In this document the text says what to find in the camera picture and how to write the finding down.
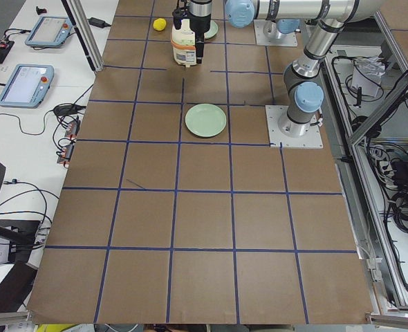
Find green plate near rice cooker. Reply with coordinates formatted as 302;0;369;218
204;20;219;40

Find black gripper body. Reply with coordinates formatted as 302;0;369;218
188;12;211;44

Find black power adapter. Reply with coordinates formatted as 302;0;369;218
88;17;111;28

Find coiled black cables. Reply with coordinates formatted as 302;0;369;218
366;138;408;243

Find blue teach pendant near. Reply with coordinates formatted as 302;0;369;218
0;64;55;109

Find aluminium frame post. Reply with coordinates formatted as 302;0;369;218
61;0;104;73

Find yellow plastic pepper toy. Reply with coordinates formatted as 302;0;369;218
153;18;167;32

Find blue teach pendant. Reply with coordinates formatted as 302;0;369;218
0;64;55;109
25;16;73;48

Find blue teach pendant far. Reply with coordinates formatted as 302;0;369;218
25;16;73;48

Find green plate left side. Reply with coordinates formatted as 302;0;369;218
185;104;227;138

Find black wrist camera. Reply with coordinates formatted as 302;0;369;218
172;0;189;30

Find white rice cooker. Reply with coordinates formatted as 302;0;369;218
171;19;197;68

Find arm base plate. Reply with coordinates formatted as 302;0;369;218
254;19;300;47
265;105;323;149

